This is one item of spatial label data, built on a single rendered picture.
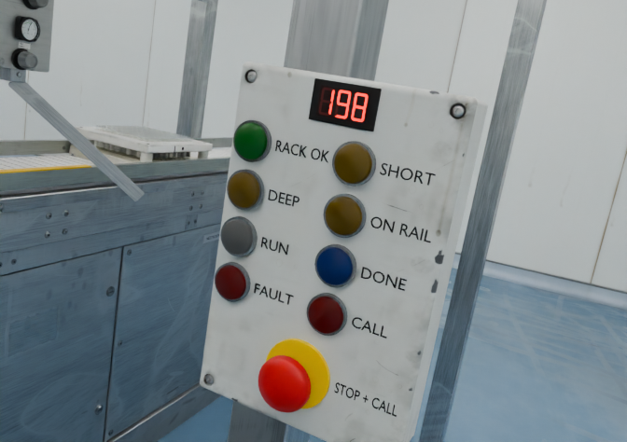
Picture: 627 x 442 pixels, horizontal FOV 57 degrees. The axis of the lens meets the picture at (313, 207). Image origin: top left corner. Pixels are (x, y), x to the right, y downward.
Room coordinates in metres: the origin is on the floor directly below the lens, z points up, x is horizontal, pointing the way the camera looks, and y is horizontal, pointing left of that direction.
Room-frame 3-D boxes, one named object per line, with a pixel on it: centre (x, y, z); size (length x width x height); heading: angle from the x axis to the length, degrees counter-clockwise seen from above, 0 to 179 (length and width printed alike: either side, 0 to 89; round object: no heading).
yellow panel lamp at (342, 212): (0.38, -0.02, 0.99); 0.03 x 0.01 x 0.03; 66
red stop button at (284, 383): (0.39, -0.01, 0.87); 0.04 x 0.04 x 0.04; 66
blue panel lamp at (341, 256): (0.38, -0.02, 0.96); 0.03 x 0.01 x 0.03; 66
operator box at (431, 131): (0.42, -0.02, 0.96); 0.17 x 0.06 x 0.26; 66
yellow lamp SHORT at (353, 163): (0.38, -0.02, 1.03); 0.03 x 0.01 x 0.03; 66
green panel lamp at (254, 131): (0.42, 0.05, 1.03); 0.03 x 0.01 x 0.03; 66
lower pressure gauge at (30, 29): (0.93, 0.49, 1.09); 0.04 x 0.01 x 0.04; 156
